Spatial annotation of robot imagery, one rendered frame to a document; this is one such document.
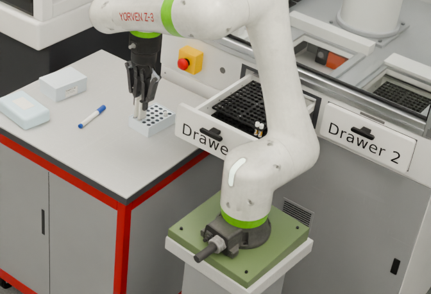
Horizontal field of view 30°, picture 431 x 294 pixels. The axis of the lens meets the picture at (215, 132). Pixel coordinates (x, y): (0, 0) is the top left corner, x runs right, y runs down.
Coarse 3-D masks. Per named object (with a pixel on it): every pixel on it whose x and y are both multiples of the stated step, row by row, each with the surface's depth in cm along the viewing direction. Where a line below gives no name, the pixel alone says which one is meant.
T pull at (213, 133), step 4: (200, 128) 225; (204, 128) 225; (212, 128) 225; (216, 128) 226; (204, 132) 224; (208, 132) 223; (212, 132) 224; (216, 132) 224; (220, 132) 225; (208, 136) 224; (212, 136) 223; (216, 136) 222; (220, 136) 222; (216, 140) 223; (220, 140) 222
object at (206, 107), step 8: (240, 80) 253; (248, 80) 256; (256, 80) 256; (232, 88) 249; (240, 88) 254; (216, 96) 243; (224, 96) 247; (304, 96) 249; (208, 104) 240; (312, 104) 246; (208, 112) 243; (312, 112) 246
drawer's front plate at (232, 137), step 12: (180, 108) 231; (192, 108) 230; (180, 120) 233; (192, 120) 230; (204, 120) 227; (216, 120) 226; (180, 132) 235; (192, 132) 232; (228, 132) 224; (240, 132) 222; (204, 144) 231; (216, 144) 228; (228, 144) 226; (240, 144) 223; (216, 156) 230
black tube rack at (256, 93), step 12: (252, 84) 250; (228, 96) 243; (240, 96) 244; (252, 96) 250; (228, 108) 238; (240, 108) 238; (252, 108) 239; (264, 108) 239; (228, 120) 237; (252, 120) 234; (264, 120) 234; (252, 132) 234; (264, 132) 234
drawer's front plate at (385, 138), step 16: (336, 112) 239; (352, 112) 237; (336, 128) 241; (384, 128) 232; (352, 144) 240; (368, 144) 237; (384, 144) 234; (400, 144) 230; (384, 160) 236; (400, 160) 233
